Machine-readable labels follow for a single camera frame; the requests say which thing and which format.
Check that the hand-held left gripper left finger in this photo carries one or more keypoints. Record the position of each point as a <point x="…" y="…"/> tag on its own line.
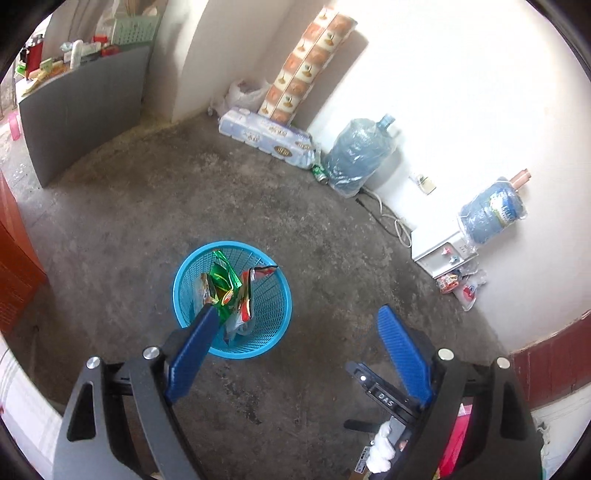
<point x="191" y="357"/>

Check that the white plastic bag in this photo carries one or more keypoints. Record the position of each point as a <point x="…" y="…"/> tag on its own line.
<point x="247" y="94"/>

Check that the white water dispenser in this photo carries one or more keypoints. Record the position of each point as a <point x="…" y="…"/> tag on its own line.
<point x="438" y="251"/>

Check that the beige wrapper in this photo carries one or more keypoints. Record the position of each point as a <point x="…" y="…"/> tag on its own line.
<point x="205" y="288"/>

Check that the blue mesh wastebasket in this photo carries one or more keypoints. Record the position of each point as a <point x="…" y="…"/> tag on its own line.
<point x="272" y="332"/>

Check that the wall socket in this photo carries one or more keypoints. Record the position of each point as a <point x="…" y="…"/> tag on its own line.
<point x="424" y="183"/>

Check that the blue water jug in plastic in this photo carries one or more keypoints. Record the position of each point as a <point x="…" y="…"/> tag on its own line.
<point x="360" y="152"/>

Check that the red dark-edged snack wrapper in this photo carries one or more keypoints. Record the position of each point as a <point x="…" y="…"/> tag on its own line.
<point x="251" y="295"/>

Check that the pink plastic item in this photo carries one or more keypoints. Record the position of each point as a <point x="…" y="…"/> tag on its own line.
<point x="455" y="438"/>

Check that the orange-red wooden furniture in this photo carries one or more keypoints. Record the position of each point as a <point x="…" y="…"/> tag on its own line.
<point x="18" y="258"/>

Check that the green plastic basket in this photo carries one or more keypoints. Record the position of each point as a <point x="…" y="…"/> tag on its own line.
<point x="136" y="27"/>

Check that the green snack packet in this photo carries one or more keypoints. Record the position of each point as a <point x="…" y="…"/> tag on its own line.
<point x="221" y="277"/>

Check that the cardboard box with white label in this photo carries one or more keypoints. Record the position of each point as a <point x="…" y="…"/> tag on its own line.
<point x="362" y="459"/>

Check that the green can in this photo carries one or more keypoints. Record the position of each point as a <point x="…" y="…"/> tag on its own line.
<point x="320" y="172"/>

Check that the grey cabinet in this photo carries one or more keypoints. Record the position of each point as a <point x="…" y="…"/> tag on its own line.
<point x="83" y="115"/>

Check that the dark red wooden furniture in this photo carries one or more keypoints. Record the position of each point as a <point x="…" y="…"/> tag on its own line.
<point x="554" y="364"/>

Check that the red thermos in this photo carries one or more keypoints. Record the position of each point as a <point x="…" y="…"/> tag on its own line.
<point x="35" y="53"/>

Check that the toilet paper pack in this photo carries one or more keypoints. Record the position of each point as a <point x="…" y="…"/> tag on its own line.
<point x="263" y="134"/>

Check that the small pink stool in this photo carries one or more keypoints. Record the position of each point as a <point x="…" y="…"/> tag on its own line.
<point x="15" y="125"/>

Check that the clear wrapper with red print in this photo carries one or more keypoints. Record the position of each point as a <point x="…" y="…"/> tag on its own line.
<point x="238" y="330"/>

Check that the small white bottle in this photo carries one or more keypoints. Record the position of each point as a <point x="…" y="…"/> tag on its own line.
<point x="77" y="55"/>

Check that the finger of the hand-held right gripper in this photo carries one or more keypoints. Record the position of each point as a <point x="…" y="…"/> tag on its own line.
<point x="364" y="424"/>

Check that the white bag with red print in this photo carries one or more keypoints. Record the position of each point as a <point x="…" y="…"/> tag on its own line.
<point x="468" y="290"/>

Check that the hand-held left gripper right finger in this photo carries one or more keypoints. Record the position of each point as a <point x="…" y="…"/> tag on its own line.
<point x="401" y="353"/>

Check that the blue water jug with label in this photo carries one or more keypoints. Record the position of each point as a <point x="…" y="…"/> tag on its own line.
<point x="489" y="212"/>

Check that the orange patterned roll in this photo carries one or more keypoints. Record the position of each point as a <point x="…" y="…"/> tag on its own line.
<point x="304" y="64"/>

